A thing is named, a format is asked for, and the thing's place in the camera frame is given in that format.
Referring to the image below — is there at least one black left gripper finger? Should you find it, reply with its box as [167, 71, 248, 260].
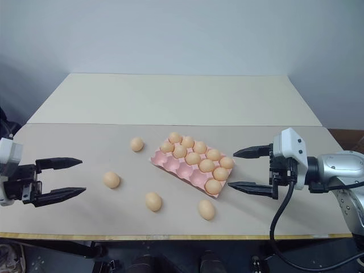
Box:
[34, 187, 87, 208]
[35, 156, 84, 172]

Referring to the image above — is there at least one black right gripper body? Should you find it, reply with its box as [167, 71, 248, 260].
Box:
[268, 150, 296, 200]

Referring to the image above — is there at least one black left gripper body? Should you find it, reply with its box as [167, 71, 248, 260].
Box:
[5, 163, 44, 208]

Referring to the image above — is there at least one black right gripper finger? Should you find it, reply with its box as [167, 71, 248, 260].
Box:
[233, 144, 274, 160]
[227, 181, 274, 199]

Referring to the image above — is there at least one pink egg tray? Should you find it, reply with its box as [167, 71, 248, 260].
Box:
[150, 135, 237, 199]

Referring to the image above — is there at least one dark object beside table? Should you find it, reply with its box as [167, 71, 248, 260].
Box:
[0, 106, 21, 140]

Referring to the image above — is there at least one worn grey shoe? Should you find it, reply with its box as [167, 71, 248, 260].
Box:
[0, 241, 27, 273]

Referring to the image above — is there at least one small black upright part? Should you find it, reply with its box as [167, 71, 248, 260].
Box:
[249, 255, 263, 273]

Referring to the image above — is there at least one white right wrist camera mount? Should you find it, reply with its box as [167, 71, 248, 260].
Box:
[272, 127, 309, 191]

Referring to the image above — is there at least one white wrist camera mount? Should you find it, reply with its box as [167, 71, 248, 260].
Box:
[272, 127, 309, 191]
[0, 137, 24, 206]

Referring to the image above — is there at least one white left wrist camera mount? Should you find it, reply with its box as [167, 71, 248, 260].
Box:
[0, 137, 24, 206]

